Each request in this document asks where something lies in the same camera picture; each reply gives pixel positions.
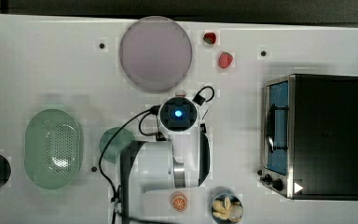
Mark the light red strawberry toy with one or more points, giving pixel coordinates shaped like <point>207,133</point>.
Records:
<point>225,60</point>

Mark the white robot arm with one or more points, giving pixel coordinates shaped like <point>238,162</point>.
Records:
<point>179,159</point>

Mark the green perforated strainer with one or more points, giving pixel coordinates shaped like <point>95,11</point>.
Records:
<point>53,149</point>

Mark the orange slice toy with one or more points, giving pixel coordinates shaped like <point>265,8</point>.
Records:
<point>179,202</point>

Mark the black toaster oven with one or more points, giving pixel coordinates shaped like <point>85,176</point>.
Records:
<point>310,137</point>

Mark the dark red strawberry toy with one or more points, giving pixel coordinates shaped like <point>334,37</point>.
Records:
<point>209,38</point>

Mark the red felt ketchup bottle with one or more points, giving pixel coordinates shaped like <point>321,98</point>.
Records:
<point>180,93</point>

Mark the purple round plate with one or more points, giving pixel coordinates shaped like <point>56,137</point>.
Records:
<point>155,53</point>

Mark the bowl of garlic cloves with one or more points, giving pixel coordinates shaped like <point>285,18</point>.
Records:
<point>226,208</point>

